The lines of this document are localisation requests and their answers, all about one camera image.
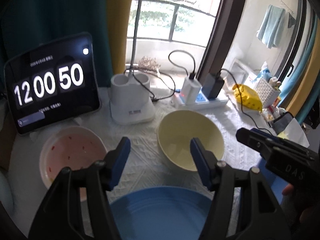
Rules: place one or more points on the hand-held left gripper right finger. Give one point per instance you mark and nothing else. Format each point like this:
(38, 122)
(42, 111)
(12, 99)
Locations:
(200, 165)

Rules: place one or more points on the pale green bowl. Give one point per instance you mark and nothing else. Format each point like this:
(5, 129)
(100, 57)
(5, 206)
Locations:
(180, 135)

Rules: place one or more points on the black power adapter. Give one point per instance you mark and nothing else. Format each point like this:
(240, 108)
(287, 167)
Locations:
(212, 85)

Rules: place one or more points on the dried flower bunch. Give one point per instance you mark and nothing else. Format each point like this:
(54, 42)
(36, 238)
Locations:
(149, 62)

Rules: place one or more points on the blue plate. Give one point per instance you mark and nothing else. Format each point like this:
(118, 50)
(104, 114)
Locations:
(160, 212)

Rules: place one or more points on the red yellow container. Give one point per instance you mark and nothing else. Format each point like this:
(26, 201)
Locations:
(275, 102)

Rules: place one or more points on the balcony railing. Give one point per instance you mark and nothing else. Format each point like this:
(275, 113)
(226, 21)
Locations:
(173, 22)

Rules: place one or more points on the yellow wipes packet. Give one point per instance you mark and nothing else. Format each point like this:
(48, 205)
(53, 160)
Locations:
(247, 97)

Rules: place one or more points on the white textured tablecloth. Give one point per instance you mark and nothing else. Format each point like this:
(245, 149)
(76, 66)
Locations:
(140, 140)

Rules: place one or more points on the blue plastic bag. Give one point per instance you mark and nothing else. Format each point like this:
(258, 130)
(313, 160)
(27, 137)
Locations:
(263, 71)

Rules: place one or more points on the black tablet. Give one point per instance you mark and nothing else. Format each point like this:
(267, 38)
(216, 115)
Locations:
(50, 85)

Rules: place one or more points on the white desk lamp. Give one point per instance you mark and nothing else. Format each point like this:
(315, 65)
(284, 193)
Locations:
(130, 105)

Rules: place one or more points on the white perforated basket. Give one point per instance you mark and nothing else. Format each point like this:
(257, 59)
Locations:
(265, 90)

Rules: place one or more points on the pink spotted bowl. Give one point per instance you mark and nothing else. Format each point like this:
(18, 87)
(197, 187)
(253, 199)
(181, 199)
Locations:
(72, 150)

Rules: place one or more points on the person's right hand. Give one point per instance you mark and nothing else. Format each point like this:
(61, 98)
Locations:
(287, 190)

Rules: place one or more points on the light blue hanging garment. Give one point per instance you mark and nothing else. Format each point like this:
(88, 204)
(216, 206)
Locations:
(271, 25)

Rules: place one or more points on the dark teal curtain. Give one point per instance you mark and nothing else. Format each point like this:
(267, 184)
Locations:
(300, 80)
(50, 10)

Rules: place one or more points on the grey cloth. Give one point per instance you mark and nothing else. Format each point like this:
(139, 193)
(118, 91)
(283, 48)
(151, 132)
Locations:
(285, 121)

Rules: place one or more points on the grey blue hanging garment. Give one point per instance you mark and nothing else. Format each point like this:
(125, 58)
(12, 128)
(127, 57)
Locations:
(291, 20)

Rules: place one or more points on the white appliance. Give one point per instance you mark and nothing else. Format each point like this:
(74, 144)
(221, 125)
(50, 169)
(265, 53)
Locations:
(238, 70)

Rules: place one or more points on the small snack packets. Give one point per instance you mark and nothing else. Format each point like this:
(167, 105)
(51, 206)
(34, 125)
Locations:
(268, 115)

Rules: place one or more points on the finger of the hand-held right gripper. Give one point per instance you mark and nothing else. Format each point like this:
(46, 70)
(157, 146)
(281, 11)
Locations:
(252, 141)

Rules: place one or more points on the white power strip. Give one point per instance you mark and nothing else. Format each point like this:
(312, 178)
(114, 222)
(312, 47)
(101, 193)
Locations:
(215, 102)

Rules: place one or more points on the white charger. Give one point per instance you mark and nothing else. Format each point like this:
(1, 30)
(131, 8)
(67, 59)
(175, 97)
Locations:
(191, 90)

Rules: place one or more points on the yellow curtain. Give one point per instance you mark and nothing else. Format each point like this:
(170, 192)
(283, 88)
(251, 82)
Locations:
(316, 80)
(117, 30)

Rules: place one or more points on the dark door frame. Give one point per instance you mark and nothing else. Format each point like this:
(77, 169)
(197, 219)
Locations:
(220, 30)

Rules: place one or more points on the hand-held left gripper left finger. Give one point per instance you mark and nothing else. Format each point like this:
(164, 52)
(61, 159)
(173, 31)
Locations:
(120, 162)

